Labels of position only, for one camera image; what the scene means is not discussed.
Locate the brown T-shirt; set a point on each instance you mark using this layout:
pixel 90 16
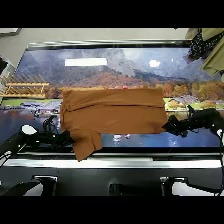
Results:
pixel 113 113

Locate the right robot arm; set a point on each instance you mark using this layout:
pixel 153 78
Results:
pixel 203 120

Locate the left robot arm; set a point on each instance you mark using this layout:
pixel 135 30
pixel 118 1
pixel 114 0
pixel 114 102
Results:
pixel 30 136

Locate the yellow wooden rack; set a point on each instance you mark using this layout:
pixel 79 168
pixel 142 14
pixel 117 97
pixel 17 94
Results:
pixel 25 87

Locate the black patterned garment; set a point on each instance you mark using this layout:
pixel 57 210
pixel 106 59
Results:
pixel 200 45

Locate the olive garment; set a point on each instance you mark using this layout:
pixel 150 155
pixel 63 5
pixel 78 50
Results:
pixel 215 56

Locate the silver frame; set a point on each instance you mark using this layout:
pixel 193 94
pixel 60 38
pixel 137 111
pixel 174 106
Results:
pixel 110 163

